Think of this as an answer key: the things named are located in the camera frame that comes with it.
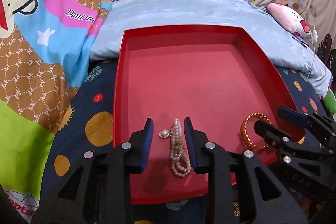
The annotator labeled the gold twisted bangle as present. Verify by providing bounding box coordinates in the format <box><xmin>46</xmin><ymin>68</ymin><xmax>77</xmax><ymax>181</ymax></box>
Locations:
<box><xmin>240</xmin><ymin>112</ymin><xmax>272</xmax><ymax>150</ymax></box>

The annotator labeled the white pearl bracelet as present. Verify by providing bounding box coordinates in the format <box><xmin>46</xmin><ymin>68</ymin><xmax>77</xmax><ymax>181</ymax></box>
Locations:
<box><xmin>169</xmin><ymin>118</ymin><xmax>193</xmax><ymax>178</ymax></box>

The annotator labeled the pearl ring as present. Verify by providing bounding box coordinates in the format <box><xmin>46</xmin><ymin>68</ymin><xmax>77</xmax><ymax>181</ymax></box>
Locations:
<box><xmin>158</xmin><ymin>128</ymin><xmax>172</xmax><ymax>139</ymax></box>

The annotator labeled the red jewelry tray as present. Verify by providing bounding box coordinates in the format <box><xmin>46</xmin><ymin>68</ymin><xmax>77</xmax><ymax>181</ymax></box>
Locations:
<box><xmin>113</xmin><ymin>25</ymin><xmax>305</xmax><ymax>204</ymax></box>

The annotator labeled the navy planet print bedsheet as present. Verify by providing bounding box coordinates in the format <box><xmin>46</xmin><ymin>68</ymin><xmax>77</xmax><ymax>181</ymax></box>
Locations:
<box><xmin>39</xmin><ymin>58</ymin><xmax>329</xmax><ymax>224</ymax></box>

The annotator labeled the pink white plush toy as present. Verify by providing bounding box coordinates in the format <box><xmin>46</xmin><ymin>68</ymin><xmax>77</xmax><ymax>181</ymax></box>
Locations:
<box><xmin>266</xmin><ymin>3</ymin><xmax>312</xmax><ymax>39</ymax></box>

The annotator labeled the light blue pillow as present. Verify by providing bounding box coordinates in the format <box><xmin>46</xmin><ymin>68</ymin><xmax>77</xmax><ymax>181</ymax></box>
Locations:
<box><xmin>90</xmin><ymin>0</ymin><xmax>333</xmax><ymax>97</ymax></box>

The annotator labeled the colourful monkey cartoon quilt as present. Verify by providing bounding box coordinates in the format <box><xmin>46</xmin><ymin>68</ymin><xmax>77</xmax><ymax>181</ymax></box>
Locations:
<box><xmin>1</xmin><ymin>0</ymin><xmax>111</xmax><ymax>223</ymax></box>

